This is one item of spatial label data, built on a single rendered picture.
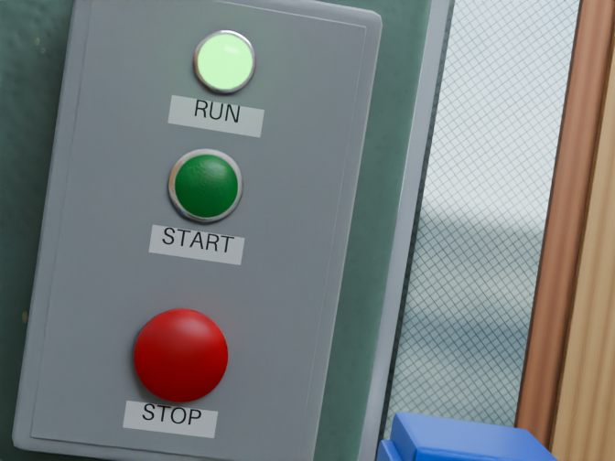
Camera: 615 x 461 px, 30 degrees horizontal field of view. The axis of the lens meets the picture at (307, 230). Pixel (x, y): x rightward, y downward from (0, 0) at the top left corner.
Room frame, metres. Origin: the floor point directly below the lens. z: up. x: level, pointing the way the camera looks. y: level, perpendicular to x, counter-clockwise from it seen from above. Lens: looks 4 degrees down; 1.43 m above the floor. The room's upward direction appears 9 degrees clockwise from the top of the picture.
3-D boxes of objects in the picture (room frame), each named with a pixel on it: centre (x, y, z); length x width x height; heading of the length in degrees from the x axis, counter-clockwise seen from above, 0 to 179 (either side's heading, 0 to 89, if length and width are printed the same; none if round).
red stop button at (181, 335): (0.37, 0.03, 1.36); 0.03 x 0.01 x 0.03; 98
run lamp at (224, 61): (0.37, 0.03, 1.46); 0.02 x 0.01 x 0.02; 98
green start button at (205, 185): (0.37, 0.03, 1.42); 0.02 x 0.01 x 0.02; 98
